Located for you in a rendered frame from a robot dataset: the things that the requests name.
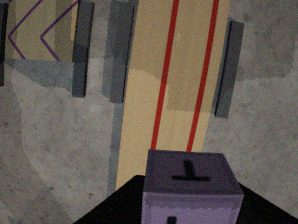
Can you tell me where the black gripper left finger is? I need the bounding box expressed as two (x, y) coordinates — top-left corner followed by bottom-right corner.
(73, 176), (145, 224)

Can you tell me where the purple cube with black t mark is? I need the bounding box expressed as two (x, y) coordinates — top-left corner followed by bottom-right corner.
(141, 149), (245, 224)

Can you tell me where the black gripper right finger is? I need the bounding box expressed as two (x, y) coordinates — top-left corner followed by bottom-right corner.
(235, 184), (298, 224)

